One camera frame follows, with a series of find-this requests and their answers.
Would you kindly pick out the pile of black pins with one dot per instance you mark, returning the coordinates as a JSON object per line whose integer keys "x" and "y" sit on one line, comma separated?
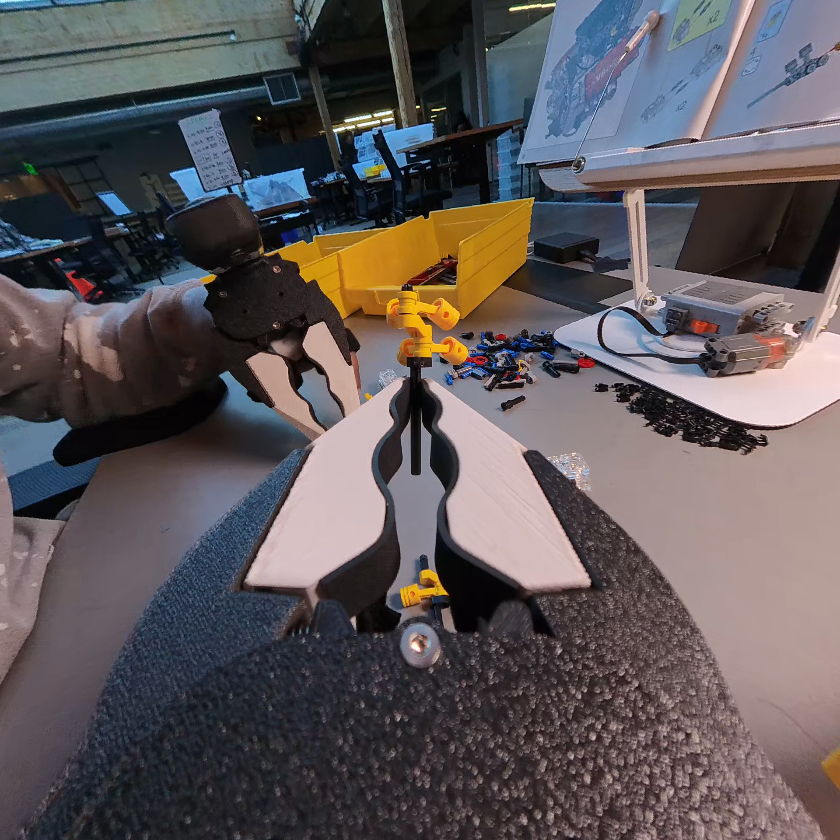
{"x": 682, "y": 417}

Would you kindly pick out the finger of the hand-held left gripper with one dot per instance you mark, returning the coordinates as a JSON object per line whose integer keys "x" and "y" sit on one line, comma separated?
{"x": 282, "y": 387}
{"x": 331, "y": 367}

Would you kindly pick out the stack of grey crates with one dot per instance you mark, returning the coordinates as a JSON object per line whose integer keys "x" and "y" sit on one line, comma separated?
{"x": 508, "y": 164}

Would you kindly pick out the black connector pin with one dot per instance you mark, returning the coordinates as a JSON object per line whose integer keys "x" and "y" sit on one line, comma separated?
{"x": 513, "y": 402}

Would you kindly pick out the white book stand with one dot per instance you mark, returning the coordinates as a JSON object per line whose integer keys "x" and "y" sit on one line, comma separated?
{"x": 774, "y": 400}

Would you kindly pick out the white printed sign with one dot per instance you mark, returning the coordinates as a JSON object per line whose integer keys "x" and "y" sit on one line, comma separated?
{"x": 210, "y": 151}

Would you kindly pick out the person's left forearm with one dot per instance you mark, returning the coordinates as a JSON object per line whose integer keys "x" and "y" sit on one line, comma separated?
{"x": 98, "y": 348}

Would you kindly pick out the wooden table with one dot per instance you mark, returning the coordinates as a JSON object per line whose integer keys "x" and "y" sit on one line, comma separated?
{"x": 459, "y": 134}

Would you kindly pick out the person's grey sweatshirt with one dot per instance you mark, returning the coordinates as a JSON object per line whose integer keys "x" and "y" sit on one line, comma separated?
{"x": 23, "y": 571}

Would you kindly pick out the yellow plastic bin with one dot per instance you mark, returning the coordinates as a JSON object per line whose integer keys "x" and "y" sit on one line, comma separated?
{"x": 832, "y": 768}
{"x": 485, "y": 249}
{"x": 315, "y": 262}

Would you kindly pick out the pile of red black beams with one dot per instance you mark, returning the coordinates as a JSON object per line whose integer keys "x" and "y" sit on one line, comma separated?
{"x": 433, "y": 270}

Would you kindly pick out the pile of mixed small bricks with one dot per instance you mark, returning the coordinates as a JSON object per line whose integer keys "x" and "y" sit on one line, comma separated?
{"x": 512, "y": 361}

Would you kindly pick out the black axle with yellow pistons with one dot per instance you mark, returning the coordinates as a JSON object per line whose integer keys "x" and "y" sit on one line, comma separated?
{"x": 413, "y": 315}
{"x": 420, "y": 590}

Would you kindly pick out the clear cylinder block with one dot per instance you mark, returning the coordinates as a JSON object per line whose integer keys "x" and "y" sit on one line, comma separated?
{"x": 387, "y": 378}
{"x": 571, "y": 469}

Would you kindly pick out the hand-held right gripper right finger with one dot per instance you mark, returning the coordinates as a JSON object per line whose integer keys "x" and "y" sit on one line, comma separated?
{"x": 512, "y": 518}

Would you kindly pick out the instruction booklet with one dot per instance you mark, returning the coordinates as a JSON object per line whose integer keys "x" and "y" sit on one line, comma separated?
{"x": 656, "y": 79}

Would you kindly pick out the black power adapter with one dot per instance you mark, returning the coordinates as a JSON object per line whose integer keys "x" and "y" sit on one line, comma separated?
{"x": 564, "y": 246}

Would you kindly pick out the grey desk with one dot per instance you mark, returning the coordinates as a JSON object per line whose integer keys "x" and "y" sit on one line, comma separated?
{"x": 722, "y": 558}

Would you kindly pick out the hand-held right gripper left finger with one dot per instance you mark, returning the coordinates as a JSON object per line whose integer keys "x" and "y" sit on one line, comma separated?
{"x": 321, "y": 518}

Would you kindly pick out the grey toy motor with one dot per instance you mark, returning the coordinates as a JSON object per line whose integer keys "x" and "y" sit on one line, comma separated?
{"x": 748, "y": 351}

